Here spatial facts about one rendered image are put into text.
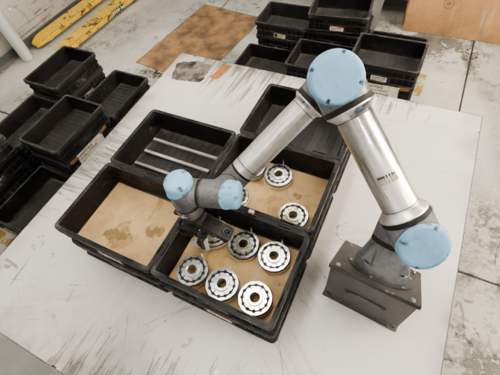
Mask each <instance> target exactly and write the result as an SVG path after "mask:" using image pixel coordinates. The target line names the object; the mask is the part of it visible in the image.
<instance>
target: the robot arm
mask: <svg viewBox="0 0 500 375"><path fill-rule="evenodd" d="M374 96H375V95H374V93H373V91H372V89H371V87H370V85H369V83H368V81H367V79H366V74H365V67H364V65H363V63H362V61H361V60H360V59H359V57H358V56H357V55H356V54H354V53H353V52H352V51H349V50H347V49H343V48H334V49H330V50H328V51H325V52H323V53H321V54H320V55H318V56H317V57H316V58H315V59H314V60H313V62H312V63H311V65H310V67H309V70H308V72H307V79H306V81H305V82H304V84H303V85H302V86H301V87H300V88H299V89H298V90H297V91H296V97H295V99H294V100H293V101H292V102H291V103H290V104H289V105H288V106H287V107H286V108H285V109H284V110H283V111H282V112H281V113H280V114H279V115H278V116H277V117H276V119H274V120H273V122H271V123H270V125H268V126H267V128H265V129H264V131H262V132H261V133H260V134H259V135H258V136H257V137H256V139H255V140H254V141H253V142H252V143H251V144H250V145H249V146H248V147H247V148H246V149H245V150H244V151H243V152H242V153H241V154H240V155H239V156H238V157H237V158H236V159H235V160H234V162H233V163H232V164H230V165H229V167H228V168H227V169H226V170H225V171H223V172H222V174H220V175H219V176H218V177H216V178H215V179H195V178H193V177H192V175H191V174H189V172H187V171H185V170H174V171H172V172H171V173H169V174H168V175H167V176H166V177H165V179H164V189H165V191H166V194H167V197H168V198H169V199H170V201H171V202H172V204H173V207H174V208H175V211H174V214H175V215H177V216H180V220H179V224H178V225H177V228H178V230H179V232H180V234H181V235H184V236H187V237H192V238H193V236H195V240H191V242H190V243H191V244H192V245H194V246H196V247H199V248H201V249H202V250H203V251H209V250H210V249H211V248H210V247H209V244H208V238H207V236H208V234H210V235H212V236H214V237H216V238H217V239H219V240H221V241H223V242H224V243H227V242H228V241H229V240H230V239H231V237H232V235H233V233H234V228H232V227H231V226H230V225H227V224H225V223H224V222H222V221H220V220H218V219H217V218H215V217H213V216H212V215H210V214H207V213H206V212H205V209H204V208H218V209H223V210H228V209H238V208H239V207H240V206H241V202H242V199H243V188H244V187H245V186H246V185H247V184H248V183H249V182H250V181H251V180H252V179H253V178H254V177H255V176H256V175H257V174H258V173H259V172H260V171H261V170H262V169H263V168H264V167H265V166H266V165H267V164H268V163H269V162H270V161H271V160H272V159H273V158H274V157H275V156H276V155H277V154H278V153H279V152H280V151H281V150H282V149H283V148H284V147H286V146H287V145H288V144H289V143H290V142H291V141H292V140H293V139H294V138H295V137H296V136H297V135H298V134H299V133H300V132H301V131H302V130H303V129H304V128H305V127H306V126H307V125H308V124H309V123H310V122H311V121H312V120H313V119H314V118H317V117H322V116H324V118H325V120H326V121H327V122H329V123H332V124H335V125H336V126H337V127H338V129H339V131H340V133H341V135H342V137H343V139H344V141H345V143H346V145H347V147H348V149H349V151H350V152H351V154H352V156H353V158H354V160H355V162H356V164H357V166H358V167H359V169H360V171H361V173H362V175H363V177H364V179H365V181H366V182H367V184H368V187H369V188H370V190H371V193H372V194H373V195H374V198H375V200H376V202H377V204H378V206H379V208H380V209H381V211H382V213H381V214H380V217H379V219H378V222H377V224H376V227H375V229H374V232H373V233H372V235H371V238H370V239H369V241H367V242H366V244H364V245H363V247H362V248H361V249H360V250H359V251H358V252H357V254H356V257H355V261H356V263H357V264H358V265H359V266H360V267H361V268H362V269H363V270H364V271H366V272H367V273H368V274H370V275H372V276H374V277H375V278H378V279H380V280H382V281H385V282H388V283H392V284H397V285H403V284H406V283H407V281H408V279H409V276H410V268H413V269H431V268H434V267H436V266H439V265H440V264H442V262H443V261H445V259H447V257H448V256H449V253H450V252H451V249H452V241H451V238H450V236H449V233H448V232H447V230H446V229H445V228H444V227H442V226H441V225H440V223H439V222H438V219H437V217H436V216H435V213H434V211H433V209H434V207H433V206H432V205H430V204H429V202H428V201H427V200H426V199H421V198H419V197H418V196H417V194H416V193H415V191H414V188H413V187H412V185H411V182H410V181H409V179H408V177H407V175H406V172H405V171H404V169H403V166H402V165H401V163H400V160H399V159H398V157H397V154H396V153H395V151H394V148H393V147H392V146H391V143H390V141H389V140H388V137H387V135H386V134H385V131H384V129H383V128H382V125H381V123H380V122H379V119H378V117H377V116H376V113H375V111H374V109H373V107H372V103H373V100H374ZM180 230H182V231H183V232H184V233H182V232H181V231H180Z"/></svg>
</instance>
